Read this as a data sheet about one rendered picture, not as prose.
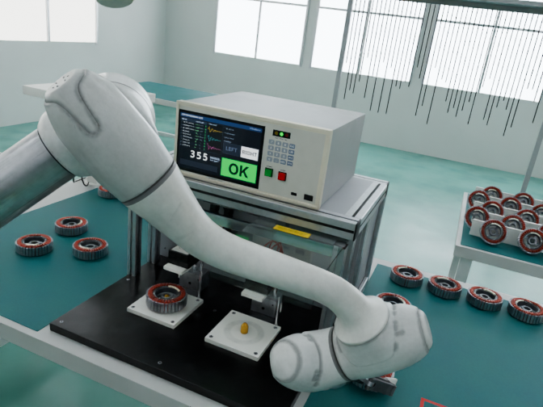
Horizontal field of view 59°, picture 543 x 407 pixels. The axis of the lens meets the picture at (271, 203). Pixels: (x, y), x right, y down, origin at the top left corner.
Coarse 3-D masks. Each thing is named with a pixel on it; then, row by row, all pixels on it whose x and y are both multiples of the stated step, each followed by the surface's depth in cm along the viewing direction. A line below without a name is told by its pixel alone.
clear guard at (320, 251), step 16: (256, 224) 122; (272, 224) 123; (288, 224) 124; (256, 240) 113; (272, 240) 114; (288, 240) 115; (304, 240) 116; (320, 240) 118; (336, 240) 119; (304, 256) 108; (320, 256) 109; (336, 256) 111; (224, 272) 106; (256, 288) 103; (272, 288) 102; (304, 304) 99
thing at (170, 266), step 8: (176, 248) 136; (168, 256) 135; (176, 256) 134; (184, 256) 133; (192, 256) 135; (168, 264) 135; (176, 264) 135; (184, 264) 134; (192, 264) 136; (200, 264) 144; (176, 272) 133; (184, 272) 134
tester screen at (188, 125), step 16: (192, 128) 131; (208, 128) 129; (224, 128) 127; (240, 128) 125; (256, 128) 123; (192, 144) 132; (208, 144) 130; (240, 144) 126; (256, 144) 124; (192, 160) 133; (208, 160) 131; (240, 160) 128; (224, 176) 131; (256, 176) 127
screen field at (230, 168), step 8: (224, 160) 129; (232, 160) 128; (224, 168) 130; (232, 168) 129; (240, 168) 128; (248, 168) 127; (256, 168) 126; (232, 176) 130; (240, 176) 129; (248, 176) 128
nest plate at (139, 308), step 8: (144, 296) 136; (192, 296) 139; (136, 304) 132; (144, 304) 133; (192, 304) 135; (200, 304) 138; (136, 312) 130; (144, 312) 129; (152, 312) 130; (176, 312) 131; (184, 312) 132; (192, 312) 134; (152, 320) 128; (160, 320) 127; (168, 320) 127; (176, 320) 128
